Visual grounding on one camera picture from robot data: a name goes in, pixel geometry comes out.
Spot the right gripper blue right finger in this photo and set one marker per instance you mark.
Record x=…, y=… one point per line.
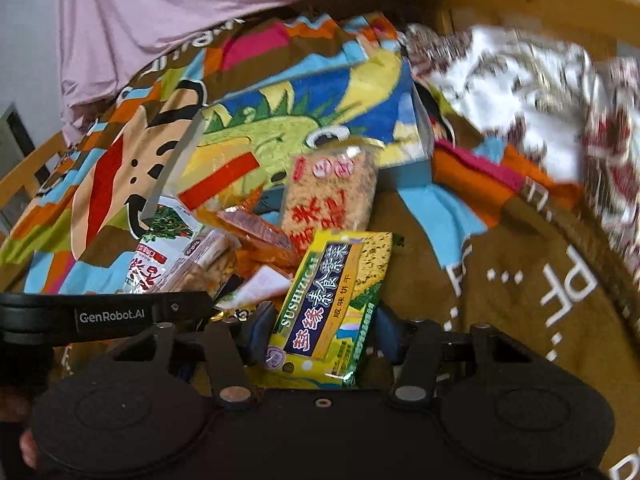
x=389, y=329

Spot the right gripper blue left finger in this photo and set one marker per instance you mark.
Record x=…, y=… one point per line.
x=259, y=327

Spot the yellow seaweed cracker packet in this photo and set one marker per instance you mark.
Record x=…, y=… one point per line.
x=321, y=329

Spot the clear rice cracker packet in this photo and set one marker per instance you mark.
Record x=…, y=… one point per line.
x=328, y=190

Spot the colourful dinosaur storage box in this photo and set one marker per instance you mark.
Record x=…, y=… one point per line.
x=375, y=101

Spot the orange snack packet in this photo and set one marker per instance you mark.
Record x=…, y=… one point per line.
x=261, y=243

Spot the beige biscuit packet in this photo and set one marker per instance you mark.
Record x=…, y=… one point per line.
x=206, y=264

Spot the white green snack packet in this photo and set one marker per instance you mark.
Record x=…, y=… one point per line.
x=172, y=228

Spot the colourful cartoon bed blanket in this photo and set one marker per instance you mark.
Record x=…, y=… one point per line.
x=491, y=238

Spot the white floral patterned quilt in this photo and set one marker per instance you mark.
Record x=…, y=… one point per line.
x=576, y=118

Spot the wooden bed frame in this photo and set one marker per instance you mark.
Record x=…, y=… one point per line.
x=604, y=27

